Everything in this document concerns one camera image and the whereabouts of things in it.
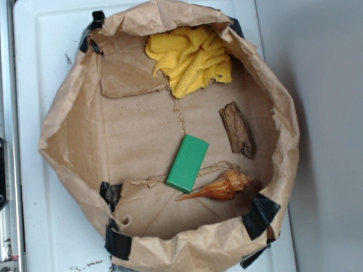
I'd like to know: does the green rectangular block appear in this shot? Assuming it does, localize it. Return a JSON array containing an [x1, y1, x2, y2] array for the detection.
[[166, 134, 209, 193]]

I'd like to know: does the brown paper lined bin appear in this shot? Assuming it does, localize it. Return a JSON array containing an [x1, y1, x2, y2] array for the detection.
[[39, 0, 300, 272]]

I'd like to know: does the metal frame rail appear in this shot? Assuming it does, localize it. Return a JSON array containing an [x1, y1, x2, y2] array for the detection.
[[0, 0, 25, 272]]

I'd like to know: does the orange spiral seashell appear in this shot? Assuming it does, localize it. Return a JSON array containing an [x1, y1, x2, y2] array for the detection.
[[175, 170, 253, 201]]

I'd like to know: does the brown bark wood piece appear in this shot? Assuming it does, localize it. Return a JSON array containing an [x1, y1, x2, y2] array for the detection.
[[219, 101, 257, 160]]

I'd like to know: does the yellow crumpled cloth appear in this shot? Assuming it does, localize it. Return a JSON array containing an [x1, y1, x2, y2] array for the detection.
[[144, 25, 233, 99]]

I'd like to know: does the white plastic tray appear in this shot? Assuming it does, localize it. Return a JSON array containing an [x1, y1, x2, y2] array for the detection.
[[13, 0, 261, 272]]

